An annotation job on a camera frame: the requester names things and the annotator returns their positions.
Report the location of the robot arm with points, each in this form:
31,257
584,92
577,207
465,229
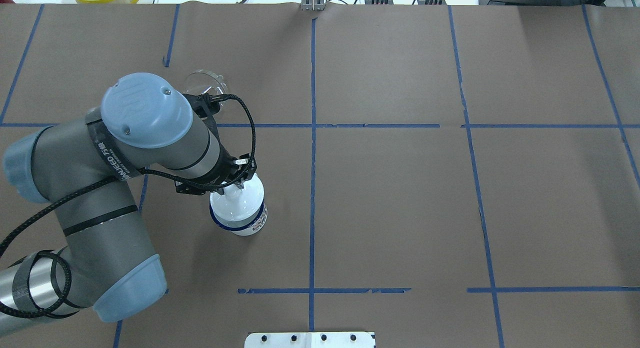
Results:
81,169

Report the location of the clear glass funnel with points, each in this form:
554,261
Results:
203,81

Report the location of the white enamel cup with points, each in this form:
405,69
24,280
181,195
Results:
254,227

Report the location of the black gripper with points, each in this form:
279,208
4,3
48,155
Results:
220,176

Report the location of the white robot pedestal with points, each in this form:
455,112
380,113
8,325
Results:
326,339

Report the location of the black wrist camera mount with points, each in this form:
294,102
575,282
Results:
206,105

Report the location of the white ceramic lid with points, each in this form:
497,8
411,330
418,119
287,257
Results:
237,207

